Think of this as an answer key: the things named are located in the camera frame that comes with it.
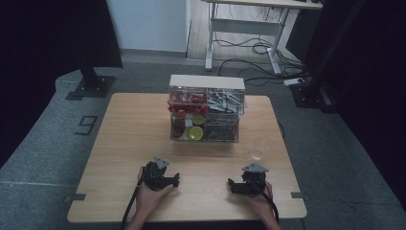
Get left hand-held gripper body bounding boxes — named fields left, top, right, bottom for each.
left=142, top=155, right=170, bottom=193

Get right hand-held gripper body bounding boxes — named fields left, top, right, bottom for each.
left=240, top=163, right=270, bottom=196

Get clear drinking glass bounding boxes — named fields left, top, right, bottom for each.
left=250, top=136, right=274, bottom=161

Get pile of dark packets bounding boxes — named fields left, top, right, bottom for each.
left=204, top=118, right=238, bottom=142

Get clear acrylic drawer organizer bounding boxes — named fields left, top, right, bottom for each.
left=168, top=74, right=247, bottom=144

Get person's left hand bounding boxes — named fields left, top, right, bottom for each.
left=136, top=166, right=175, bottom=219

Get person's right hand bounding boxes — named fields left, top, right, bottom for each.
left=246, top=181, right=276, bottom=222

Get green lidded small cup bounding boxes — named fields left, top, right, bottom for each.
left=187, top=126, right=205, bottom=141
left=192, top=114, right=207, bottom=127

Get pile of red packets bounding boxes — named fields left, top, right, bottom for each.
left=167, top=88, right=209, bottom=116

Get pile of grey packets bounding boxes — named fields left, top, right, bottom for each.
left=208, top=89, right=245, bottom=114

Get dark floor tape marker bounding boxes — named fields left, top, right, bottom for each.
left=75, top=115, right=99, bottom=137

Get white power strip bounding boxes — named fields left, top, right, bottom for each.
left=282, top=77, right=306, bottom=87

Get black curtain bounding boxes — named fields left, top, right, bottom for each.
left=0, top=0, right=124, bottom=169
left=285, top=0, right=406, bottom=202

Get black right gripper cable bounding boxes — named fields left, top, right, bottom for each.
left=247, top=178, right=281, bottom=224

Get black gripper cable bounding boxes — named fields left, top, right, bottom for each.
left=247, top=178, right=281, bottom=224
left=120, top=169, right=147, bottom=230

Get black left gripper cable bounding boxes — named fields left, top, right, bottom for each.
left=120, top=169, right=147, bottom=230

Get black stand with base plate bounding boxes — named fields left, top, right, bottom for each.
left=289, top=0, right=367, bottom=114
left=65, top=60, right=117, bottom=100

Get black floor cables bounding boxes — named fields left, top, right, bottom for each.
left=213, top=32, right=309, bottom=87

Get white desk frame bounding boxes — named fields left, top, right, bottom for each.
left=200, top=0, right=324, bottom=77

